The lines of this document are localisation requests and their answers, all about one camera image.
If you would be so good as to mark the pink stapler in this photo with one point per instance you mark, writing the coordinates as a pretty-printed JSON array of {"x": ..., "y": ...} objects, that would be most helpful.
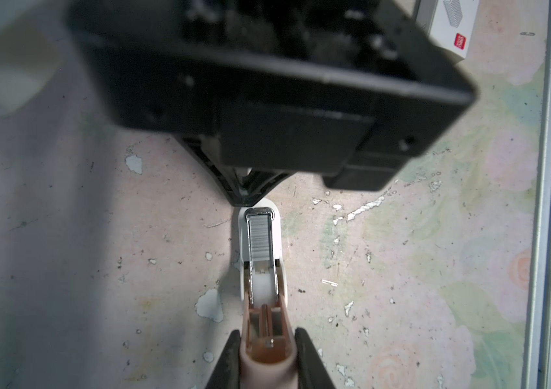
[{"x": 268, "y": 351}]

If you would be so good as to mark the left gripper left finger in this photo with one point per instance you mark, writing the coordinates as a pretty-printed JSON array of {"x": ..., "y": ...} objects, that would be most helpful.
[{"x": 227, "y": 371}]

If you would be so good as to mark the white staple box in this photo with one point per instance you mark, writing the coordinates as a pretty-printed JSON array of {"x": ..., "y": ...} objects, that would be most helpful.
[{"x": 448, "y": 24}]

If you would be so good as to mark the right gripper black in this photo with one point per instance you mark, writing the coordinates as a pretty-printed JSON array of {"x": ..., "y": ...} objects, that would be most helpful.
[{"x": 349, "y": 90}]

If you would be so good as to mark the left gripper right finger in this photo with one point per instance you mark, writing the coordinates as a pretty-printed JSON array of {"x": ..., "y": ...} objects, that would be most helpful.
[{"x": 312, "y": 373}]

